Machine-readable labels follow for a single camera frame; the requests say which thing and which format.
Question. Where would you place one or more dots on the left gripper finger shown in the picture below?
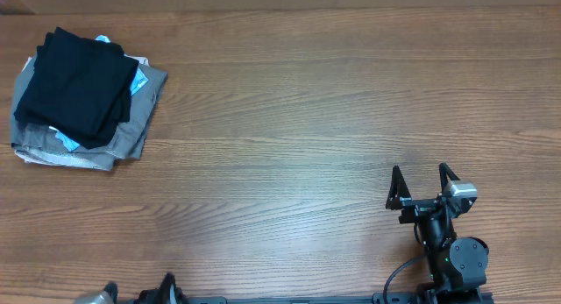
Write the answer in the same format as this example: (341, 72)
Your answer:
(167, 291)
(112, 290)

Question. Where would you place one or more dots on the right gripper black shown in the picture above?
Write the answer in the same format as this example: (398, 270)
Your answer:
(398, 198)

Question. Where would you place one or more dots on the black t-shirt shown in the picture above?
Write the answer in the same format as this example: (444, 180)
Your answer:
(80, 86)

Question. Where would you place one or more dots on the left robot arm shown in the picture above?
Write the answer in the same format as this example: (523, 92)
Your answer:
(150, 296)

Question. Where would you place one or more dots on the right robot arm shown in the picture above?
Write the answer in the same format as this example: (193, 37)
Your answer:
(457, 265)

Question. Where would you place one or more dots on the folded white mesh garment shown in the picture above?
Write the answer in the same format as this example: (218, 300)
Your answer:
(55, 160)

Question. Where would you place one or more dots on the folded grey trousers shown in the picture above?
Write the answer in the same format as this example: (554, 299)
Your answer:
(127, 143)

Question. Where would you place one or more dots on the folded light blue garment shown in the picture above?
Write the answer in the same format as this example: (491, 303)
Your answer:
(138, 82)

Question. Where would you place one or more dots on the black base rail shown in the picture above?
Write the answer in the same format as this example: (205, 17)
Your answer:
(376, 298)

